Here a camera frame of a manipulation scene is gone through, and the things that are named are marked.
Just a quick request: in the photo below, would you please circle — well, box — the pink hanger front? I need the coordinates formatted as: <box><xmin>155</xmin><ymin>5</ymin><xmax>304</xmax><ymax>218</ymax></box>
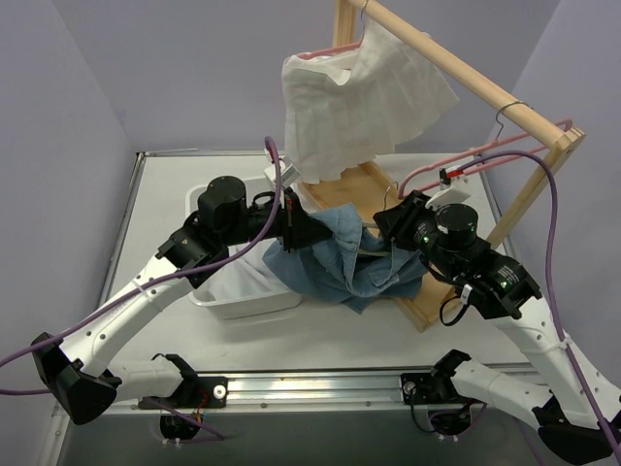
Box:
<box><xmin>397</xmin><ymin>99</ymin><xmax>573</xmax><ymax>200</ymax></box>

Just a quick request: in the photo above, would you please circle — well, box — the pink hanger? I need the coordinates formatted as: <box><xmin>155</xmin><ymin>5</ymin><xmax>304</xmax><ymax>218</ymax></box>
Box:
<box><xmin>297</xmin><ymin>41</ymin><xmax>361</xmax><ymax>60</ymax></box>
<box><xmin>397</xmin><ymin>99</ymin><xmax>573</xmax><ymax>200</ymax></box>

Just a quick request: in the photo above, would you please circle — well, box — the cream white hanger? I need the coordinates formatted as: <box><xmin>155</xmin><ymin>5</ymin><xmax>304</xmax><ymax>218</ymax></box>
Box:
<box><xmin>360</xmin><ymin>182</ymin><xmax>399</xmax><ymax>257</ymax></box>

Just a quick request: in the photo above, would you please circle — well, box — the white skirt front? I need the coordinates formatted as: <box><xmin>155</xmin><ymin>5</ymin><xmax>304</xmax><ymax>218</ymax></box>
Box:
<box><xmin>204</xmin><ymin>240</ymin><xmax>290</xmax><ymax>301</ymax></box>

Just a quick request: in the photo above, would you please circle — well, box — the blue denim skirt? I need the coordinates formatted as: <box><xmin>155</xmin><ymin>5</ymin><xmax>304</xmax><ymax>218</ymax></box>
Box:
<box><xmin>263</xmin><ymin>203</ymin><xmax>427</xmax><ymax>314</ymax></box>

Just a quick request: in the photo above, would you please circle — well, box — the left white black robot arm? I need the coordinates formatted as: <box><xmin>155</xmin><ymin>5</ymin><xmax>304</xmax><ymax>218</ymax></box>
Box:
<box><xmin>32</xmin><ymin>176</ymin><xmax>333</xmax><ymax>425</ymax></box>

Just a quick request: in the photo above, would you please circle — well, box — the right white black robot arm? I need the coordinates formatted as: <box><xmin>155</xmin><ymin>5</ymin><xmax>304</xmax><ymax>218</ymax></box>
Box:
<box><xmin>374</xmin><ymin>191</ymin><xmax>620</xmax><ymax>465</ymax></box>

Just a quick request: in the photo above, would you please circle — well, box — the white pleated skirt back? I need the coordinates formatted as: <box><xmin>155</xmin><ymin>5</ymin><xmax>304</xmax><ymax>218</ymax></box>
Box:
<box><xmin>281</xmin><ymin>20</ymin><xmax>459</xmax><ymax>183</ymax></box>

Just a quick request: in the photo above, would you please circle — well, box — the pink hanger back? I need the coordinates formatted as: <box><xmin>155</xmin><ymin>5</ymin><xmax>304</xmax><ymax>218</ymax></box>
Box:
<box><xmin>297</xmin><ymin>41</ymin><xmax>361</xmax><ymax>60</ymax></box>

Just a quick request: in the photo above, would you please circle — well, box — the wooden clothes rack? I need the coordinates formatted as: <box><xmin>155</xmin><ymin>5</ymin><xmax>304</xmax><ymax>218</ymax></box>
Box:
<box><xmin>296</xmin><ymin>0</ymin><xmax>586</xmax><ymax>334</ymax></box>

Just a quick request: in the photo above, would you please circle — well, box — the white plastic basket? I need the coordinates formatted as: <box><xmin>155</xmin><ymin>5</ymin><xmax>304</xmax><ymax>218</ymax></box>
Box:
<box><xmin>184</xmin><ymin>182</ymin><xmax>307</xmax><ymax>321</ymax></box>

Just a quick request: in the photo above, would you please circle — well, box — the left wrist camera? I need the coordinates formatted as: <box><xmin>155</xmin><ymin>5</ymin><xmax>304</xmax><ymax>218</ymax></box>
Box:
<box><xmin>263</xmin><ymin>156</ymin><xmax>300</xmax><ymax>189</ymax></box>

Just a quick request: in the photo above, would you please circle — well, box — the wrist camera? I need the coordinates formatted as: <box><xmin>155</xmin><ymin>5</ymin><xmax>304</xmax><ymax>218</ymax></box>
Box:
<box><xmin>425</xmin><ymin>168</ymin><xmax>471</xmax><ymax>211</ymax></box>
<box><xmin>263</xmin><ymin>156</ymin><xmax>300</xmax><ymax>189</ymax></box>

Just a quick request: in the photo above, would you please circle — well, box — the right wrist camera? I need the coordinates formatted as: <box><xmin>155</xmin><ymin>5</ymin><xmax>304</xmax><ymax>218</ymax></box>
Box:
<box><xmin>425</xmin><ymin>168</ymin><xmax>471</xmax><ymax>211</ymax></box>

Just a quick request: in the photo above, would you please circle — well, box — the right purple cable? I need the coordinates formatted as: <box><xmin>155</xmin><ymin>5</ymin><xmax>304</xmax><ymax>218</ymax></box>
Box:
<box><xmin>450</xmin><ymin>150</ymin><xmax>621</xmax><ymax>466</ymax></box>

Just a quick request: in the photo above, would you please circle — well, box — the purple cable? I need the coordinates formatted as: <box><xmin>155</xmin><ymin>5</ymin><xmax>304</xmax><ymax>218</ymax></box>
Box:
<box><xmin>0</xmin><ymin>136</ymin><xmax>287</xmax><ymax>443</ymax></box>
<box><xmin>450</xmin><ymin>150</ymin><xmax>621</xmax><ymax>466</ymax></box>

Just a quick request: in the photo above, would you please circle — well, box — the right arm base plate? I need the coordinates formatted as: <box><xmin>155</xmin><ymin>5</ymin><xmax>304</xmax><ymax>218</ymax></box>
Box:
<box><xmin>400</xmin><ymin>372</ymin><xmax>442</xmax><ymax>406</ymax></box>

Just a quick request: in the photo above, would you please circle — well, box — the aluminium mounting rail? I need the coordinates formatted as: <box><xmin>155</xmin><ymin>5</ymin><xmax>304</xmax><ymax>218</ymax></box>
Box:
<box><xmin>48</xmin><ymin>368</ymin><xmax>549</xmax><ymax>418</ymax></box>

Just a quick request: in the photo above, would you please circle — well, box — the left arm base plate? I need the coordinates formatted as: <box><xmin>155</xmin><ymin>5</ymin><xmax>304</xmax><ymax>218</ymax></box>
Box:
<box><xmin>138</xmin><ymin>376</ymin><xmax>228</xmax><ymax>411</ymax></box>

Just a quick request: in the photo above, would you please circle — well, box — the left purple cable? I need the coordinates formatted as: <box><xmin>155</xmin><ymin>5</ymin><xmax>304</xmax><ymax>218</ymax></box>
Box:
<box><xmin>0</xmin><ymin>136</ymin><xmax>287</xmax><ymax>443</ymax></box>

